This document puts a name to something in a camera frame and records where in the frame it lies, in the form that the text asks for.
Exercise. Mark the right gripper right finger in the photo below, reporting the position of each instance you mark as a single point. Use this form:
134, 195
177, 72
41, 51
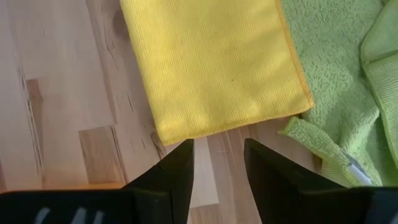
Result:
295, 202

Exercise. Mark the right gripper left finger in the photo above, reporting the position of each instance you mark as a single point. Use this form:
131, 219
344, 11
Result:
155, 202

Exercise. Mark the green microfiber towel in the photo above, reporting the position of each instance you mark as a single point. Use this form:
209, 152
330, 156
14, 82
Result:
335, 77

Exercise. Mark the yellow microfiber towel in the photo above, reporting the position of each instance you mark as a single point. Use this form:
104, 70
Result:
217, 68

